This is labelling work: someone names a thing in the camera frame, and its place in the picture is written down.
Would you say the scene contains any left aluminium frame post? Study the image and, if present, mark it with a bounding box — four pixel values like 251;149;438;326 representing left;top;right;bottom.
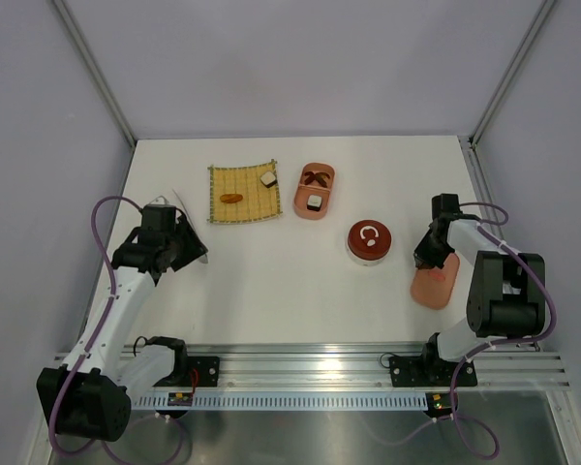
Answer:
48;0;138;151

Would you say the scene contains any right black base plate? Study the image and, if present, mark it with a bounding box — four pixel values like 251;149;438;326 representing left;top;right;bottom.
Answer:
386;354;457;388

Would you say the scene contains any right aluminium frame post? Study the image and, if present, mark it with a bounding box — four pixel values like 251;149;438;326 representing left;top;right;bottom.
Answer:
469;0;559;150

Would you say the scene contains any round metal bowl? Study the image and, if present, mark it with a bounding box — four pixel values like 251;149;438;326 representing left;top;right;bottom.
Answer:
346;246;389;266

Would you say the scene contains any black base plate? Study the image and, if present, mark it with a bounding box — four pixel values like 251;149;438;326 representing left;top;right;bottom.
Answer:
386;354;457;388
154;356;221;388

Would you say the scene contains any red round bowl lid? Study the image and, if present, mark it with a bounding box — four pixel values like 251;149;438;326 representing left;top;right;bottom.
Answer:
347;220;392;259

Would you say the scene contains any pink oval lunch box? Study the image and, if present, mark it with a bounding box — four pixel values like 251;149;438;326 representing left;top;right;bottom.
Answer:
293;162;335;220

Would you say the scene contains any yellow bamboo mat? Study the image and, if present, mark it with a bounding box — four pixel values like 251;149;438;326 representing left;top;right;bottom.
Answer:
208;159;283;225

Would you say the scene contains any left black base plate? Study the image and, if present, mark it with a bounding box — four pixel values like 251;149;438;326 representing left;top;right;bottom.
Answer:
154;356;221;388

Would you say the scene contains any white black sushi cube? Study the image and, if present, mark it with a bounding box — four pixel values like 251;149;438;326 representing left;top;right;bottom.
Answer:
306;195;323;211

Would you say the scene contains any pink lunch box lid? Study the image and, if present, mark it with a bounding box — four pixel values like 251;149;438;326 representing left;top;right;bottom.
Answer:
410;253;460;310

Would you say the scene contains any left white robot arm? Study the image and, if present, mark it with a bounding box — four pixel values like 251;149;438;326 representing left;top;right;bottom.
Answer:
36;197;208;444

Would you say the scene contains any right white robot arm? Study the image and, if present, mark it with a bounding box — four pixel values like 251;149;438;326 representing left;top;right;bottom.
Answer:
390;194;548;387

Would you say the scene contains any white brown sushi cube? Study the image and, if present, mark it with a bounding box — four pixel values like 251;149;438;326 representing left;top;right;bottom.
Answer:
260;170;278;189

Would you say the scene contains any orange carrot piece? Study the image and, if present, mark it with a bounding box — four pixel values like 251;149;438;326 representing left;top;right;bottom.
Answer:
220;194;243;203

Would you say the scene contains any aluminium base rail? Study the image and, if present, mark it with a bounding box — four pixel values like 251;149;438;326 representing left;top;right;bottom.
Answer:
52;342;572;394

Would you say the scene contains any aluminium frame post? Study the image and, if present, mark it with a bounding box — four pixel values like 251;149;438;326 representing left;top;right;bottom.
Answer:
48;0;138;151
469;0;559;150

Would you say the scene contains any white slotted cable duct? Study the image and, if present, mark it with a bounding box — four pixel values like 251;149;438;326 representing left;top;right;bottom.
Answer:
132;391;428;412

